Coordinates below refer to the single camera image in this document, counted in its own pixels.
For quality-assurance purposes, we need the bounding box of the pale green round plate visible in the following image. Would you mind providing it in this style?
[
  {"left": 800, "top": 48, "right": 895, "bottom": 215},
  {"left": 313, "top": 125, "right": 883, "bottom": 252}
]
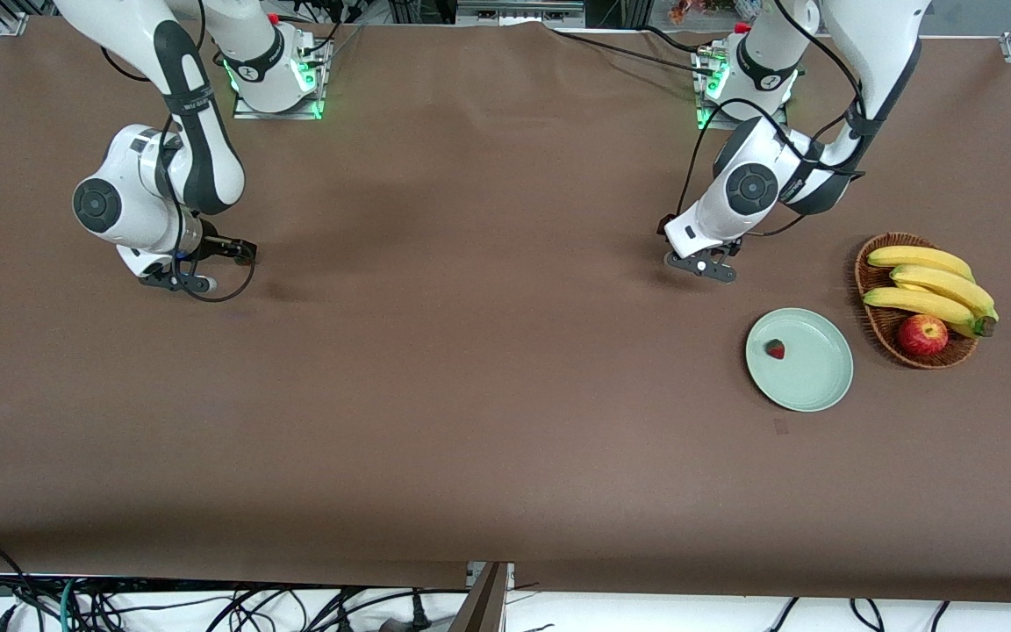
[{"left": 745, "top": 307, "right": 855, "bottom": 413}]

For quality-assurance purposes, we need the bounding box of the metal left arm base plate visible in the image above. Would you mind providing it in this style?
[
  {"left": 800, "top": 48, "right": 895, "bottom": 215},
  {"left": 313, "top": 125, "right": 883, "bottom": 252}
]
[{"left": 697, "top": 104, "right": 789, "bottom": 133}]

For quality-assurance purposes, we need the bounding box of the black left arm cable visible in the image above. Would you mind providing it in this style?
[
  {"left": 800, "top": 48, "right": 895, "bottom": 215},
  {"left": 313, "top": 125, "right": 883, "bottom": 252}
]
[{"left": 675, "top": 0, "right": 866, "bottom": 238}]

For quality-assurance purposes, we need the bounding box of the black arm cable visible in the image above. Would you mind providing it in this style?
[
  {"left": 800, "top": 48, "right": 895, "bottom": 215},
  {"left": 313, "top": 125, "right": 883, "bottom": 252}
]
[
  {"left": 675, "top": 0, "right": 866, "bottom": 238},
  {"left": 102, "top": 0, "right": 258, "bottom": 305}
]

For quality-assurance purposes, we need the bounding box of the brown table cover sheet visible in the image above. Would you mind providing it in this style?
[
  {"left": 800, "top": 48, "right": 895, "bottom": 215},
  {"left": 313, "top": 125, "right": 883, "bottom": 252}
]
[{"left": 0, "top": 18, "right": 1011, "bottom": 605}]

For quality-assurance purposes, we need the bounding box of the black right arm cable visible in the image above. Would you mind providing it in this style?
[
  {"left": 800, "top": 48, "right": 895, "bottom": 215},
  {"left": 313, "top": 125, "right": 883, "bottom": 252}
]
[{"left": 102, "top": 0, "right": 258, "bottom": 305}]

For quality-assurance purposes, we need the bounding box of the silver aluminium frame rail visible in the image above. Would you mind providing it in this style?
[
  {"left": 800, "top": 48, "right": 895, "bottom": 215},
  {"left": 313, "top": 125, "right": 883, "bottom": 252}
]
[{"left": 455, "top": 0, "right": 587, "bottom": 27}]

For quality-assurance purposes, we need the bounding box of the metal support post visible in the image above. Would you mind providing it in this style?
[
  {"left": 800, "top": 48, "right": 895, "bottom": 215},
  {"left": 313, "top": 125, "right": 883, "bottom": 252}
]
[{"left": 448, "top": 562, "right": 515, "bottom": 632}]

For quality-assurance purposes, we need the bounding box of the red apple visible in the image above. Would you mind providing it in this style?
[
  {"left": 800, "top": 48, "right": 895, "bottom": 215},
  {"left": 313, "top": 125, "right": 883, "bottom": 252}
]
[{"left": 898, "top": 314, "right": 950, "bottom": 357}]

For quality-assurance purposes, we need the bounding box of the brown wicker basket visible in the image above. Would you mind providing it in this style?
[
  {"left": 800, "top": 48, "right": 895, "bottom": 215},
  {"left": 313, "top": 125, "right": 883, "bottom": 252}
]
[{"left": 854, "top": 232, "right": 980, "bottom": 370}]

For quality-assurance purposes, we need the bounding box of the black table cable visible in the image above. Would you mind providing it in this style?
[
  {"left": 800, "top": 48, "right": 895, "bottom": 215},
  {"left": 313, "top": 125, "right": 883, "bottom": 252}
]
[
  {"left": 549, "top": 26, "right": 721, "bottom": 78},
  {"left": 642, "top": 25, "right": 710, "bottom": 56}
]

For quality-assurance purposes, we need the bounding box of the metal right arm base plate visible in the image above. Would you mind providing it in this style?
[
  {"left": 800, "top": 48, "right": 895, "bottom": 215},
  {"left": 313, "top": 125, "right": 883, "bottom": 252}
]
[{"left": 232, "top": 92, "right": 326, "bottom": 121}]

